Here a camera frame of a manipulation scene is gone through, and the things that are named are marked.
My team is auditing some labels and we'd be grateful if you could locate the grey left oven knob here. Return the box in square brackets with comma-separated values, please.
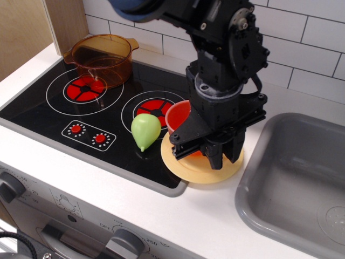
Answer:
[1, 172, 26, 203]

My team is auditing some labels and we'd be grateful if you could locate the red plastic cup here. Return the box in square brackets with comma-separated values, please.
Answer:
[164, 100, 191, 144]

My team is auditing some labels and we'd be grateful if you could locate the grey oven door handle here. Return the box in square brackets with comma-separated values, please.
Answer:
[36, 221, 112, 258]

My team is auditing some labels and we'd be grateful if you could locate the grey right oven knob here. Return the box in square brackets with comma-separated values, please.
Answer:
[106, 229, 145, 259]

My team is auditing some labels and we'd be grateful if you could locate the green plastic pear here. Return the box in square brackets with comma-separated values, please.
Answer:
[131, 113, 161, 152]

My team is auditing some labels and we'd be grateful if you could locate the grey oven knob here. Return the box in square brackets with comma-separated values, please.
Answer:
[1, 172, 26, 203]
[106, 229, 145, 259]

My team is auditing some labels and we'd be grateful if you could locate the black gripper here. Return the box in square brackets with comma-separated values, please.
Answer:
[170, 60, 268, 170]

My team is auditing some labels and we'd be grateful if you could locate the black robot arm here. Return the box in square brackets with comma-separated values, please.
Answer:
[111, 1, 270, 169]

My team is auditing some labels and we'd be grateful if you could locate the black cable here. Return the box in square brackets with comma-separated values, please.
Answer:
[0, 230, 38, 259]

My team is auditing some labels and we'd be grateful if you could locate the black toy stovetop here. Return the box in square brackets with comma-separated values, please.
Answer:
[1, 61, 188, 197]

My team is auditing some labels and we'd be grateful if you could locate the grey sink basin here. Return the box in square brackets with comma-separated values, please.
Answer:
[235, 113, 344, 258]

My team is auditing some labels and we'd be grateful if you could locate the yellow plastic plate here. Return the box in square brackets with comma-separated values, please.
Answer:
[161, 133, 244, 184]

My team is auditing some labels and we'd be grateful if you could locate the amber transparent pot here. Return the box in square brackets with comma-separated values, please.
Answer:
[63, 34, 139, 89]

